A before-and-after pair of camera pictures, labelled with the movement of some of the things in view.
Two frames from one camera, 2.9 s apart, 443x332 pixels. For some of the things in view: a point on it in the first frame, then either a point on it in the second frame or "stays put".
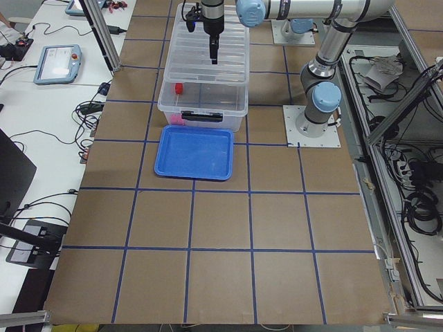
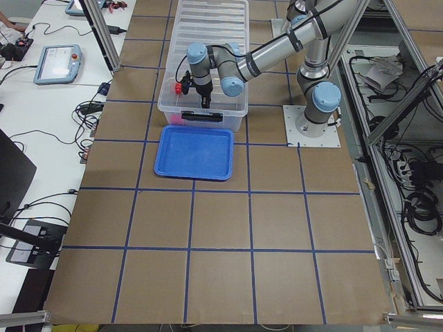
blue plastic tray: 196,153 stays put
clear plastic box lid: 189,60 stays put
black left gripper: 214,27 -> 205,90
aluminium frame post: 102,32 stays put
